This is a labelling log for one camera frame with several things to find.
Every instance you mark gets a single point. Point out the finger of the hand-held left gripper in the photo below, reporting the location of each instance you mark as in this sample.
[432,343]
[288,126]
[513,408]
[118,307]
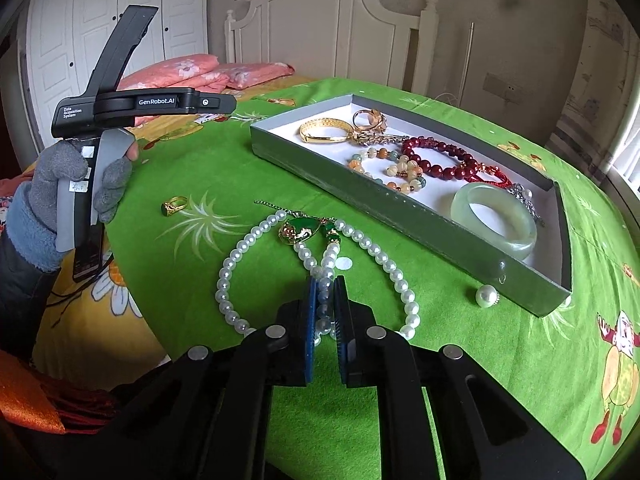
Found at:
[215,103]

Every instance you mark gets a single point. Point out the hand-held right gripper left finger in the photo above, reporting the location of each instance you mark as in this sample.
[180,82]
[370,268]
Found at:
[310,340]

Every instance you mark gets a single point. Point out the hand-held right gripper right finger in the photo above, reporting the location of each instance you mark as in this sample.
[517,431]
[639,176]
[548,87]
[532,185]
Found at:
[341,340]

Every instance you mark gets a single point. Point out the grey cardboard jewelry box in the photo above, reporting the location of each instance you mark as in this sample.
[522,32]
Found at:
[400,220]

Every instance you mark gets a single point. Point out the gold brooch pin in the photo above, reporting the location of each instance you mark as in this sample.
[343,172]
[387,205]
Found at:
[375,137]

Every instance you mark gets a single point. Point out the person's left hand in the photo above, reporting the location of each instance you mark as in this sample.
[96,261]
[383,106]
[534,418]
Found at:
[62,165]

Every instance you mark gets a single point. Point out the pink floral pillow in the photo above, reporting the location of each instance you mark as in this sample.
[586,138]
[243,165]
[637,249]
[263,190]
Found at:
[255,74]

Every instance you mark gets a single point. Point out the pink floral quilt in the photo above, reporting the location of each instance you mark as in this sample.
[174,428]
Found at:
[175,70]

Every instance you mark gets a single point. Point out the white round sticker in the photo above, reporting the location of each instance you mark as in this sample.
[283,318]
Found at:
[343,263]

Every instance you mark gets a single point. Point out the white wardrobe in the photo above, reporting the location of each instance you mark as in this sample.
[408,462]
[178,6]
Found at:
[100,10]

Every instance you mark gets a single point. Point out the gold bangle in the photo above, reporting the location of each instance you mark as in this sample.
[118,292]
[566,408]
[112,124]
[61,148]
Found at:
[320,139]

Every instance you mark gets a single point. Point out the white wooden headboard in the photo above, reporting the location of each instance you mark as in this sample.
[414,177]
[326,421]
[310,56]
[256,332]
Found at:
[320,25]

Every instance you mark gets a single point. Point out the white pearl earring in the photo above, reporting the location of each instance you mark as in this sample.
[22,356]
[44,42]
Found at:
[485,296]

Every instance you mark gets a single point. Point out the pale green jade bangle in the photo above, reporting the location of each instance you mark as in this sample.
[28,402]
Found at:
[500,235]

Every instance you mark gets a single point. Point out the silver crystal brooch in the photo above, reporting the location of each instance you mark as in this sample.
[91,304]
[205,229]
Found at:
[522,195]

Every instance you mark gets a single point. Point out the grey metal pole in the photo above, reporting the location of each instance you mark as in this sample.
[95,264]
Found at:
[466,60]

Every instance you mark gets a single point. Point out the orange red cloth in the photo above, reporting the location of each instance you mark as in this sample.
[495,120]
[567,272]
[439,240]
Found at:
[25,395]

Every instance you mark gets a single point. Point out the striped curtain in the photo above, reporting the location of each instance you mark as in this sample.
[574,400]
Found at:
[580,145]

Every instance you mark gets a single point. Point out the window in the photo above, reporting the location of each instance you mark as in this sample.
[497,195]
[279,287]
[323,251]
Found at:
[631,150]

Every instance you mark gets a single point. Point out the wall socket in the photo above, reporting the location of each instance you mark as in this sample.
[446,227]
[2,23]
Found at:
[502,89]

